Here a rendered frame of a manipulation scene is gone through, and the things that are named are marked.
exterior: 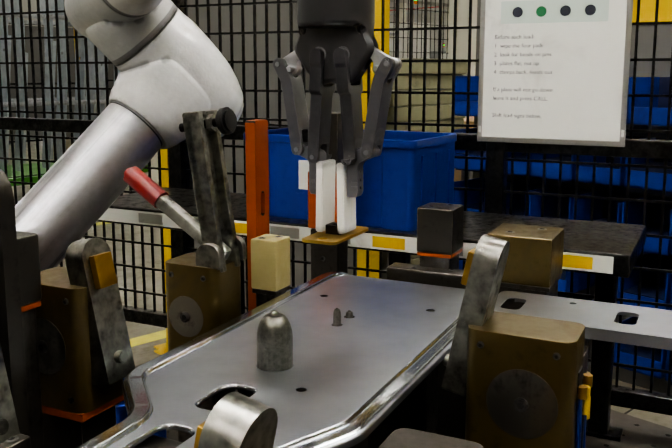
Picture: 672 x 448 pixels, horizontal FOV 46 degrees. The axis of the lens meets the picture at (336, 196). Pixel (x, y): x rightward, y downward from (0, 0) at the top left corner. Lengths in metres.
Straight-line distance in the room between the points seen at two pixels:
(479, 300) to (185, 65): 0.69
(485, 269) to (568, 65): 0.64
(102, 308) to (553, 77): 0.79
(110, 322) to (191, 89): 0.55
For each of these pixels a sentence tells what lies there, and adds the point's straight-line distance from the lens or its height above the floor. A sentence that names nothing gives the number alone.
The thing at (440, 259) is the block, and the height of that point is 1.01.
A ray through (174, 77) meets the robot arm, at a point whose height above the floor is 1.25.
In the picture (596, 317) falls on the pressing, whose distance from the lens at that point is 0.89.
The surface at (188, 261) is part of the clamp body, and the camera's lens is 0.89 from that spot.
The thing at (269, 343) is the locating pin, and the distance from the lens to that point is 0.70.
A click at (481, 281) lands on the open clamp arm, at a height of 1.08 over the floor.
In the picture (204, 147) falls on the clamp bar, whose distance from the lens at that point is 0.85.
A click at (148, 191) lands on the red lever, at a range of 0.91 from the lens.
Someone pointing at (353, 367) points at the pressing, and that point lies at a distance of 0.71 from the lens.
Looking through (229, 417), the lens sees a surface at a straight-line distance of 0.38.
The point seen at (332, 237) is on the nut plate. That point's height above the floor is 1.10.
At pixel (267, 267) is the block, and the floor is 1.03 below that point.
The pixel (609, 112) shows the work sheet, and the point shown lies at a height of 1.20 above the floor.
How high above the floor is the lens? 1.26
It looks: 9 degrees down
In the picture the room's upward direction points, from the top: straight up
